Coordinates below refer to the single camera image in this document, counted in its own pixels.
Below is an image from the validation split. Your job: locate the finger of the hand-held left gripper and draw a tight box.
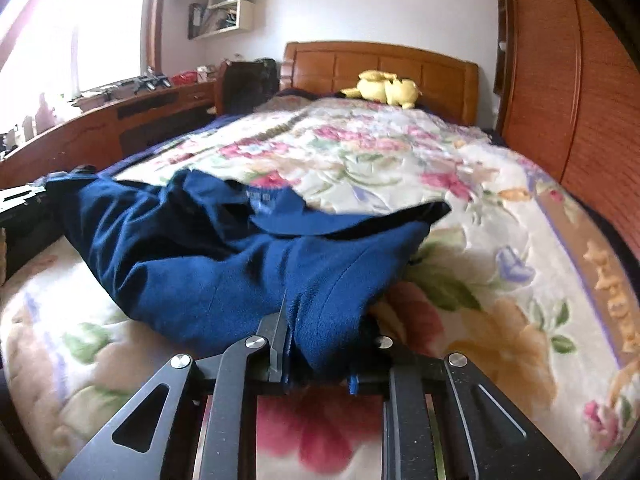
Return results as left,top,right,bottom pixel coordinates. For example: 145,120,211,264
0,185,47,217

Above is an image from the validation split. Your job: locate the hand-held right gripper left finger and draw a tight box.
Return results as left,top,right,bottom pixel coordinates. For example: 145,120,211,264
57,294,292,480

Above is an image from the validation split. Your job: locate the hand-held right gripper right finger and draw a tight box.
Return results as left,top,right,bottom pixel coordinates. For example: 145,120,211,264
349,336,582,480

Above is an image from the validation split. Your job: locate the blue coat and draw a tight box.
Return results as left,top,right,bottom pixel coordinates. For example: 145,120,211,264
45,165,453,387

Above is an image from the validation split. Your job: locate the black clothes pile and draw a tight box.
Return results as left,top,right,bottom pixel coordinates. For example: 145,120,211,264
2,207,56,281

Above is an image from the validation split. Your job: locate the long wooden cabinet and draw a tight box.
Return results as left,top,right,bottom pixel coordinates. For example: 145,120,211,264
0,80,219,188

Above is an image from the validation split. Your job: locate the floral blanket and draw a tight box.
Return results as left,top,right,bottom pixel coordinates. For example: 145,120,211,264
0,96,640,480

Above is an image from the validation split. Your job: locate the dark garment on chair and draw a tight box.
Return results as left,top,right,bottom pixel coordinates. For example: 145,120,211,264
222,59,280,113

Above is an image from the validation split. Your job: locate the yellow plush toy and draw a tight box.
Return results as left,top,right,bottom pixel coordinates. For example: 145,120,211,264
340,70,424,110

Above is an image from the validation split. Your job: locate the wooden bed headboard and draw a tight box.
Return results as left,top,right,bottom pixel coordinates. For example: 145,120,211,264
281,41,480,127

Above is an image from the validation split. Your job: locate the wooden wardrobe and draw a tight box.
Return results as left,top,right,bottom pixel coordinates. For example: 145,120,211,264
494,0,640,263

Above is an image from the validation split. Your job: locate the white wall shelf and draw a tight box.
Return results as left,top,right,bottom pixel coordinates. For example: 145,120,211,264
187,0,257,41

